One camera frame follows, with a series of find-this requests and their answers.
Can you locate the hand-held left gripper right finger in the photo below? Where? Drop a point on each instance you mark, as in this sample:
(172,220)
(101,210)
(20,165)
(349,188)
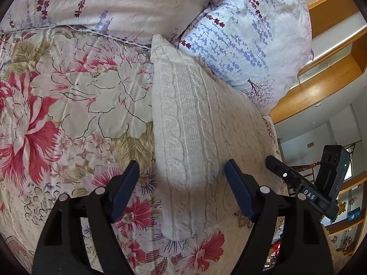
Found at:
(238,186)

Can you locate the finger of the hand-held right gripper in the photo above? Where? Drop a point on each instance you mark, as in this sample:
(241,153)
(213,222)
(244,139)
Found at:
(279,170)

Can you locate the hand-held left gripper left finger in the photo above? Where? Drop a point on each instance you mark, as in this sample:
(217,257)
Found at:
(126,183)

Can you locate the wooden shelf unit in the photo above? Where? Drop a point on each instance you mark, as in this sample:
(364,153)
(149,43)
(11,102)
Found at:
(347,223)

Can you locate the wooden headboard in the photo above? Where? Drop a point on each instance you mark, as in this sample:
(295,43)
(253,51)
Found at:
(315,91)

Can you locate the red floral blanket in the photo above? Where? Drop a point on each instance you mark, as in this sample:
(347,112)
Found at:
(57,106)

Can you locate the blue floral pillow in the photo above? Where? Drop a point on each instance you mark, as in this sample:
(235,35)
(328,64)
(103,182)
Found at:
(243,48)

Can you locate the white floral pillow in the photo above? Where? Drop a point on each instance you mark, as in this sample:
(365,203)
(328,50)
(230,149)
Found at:
(114,5)

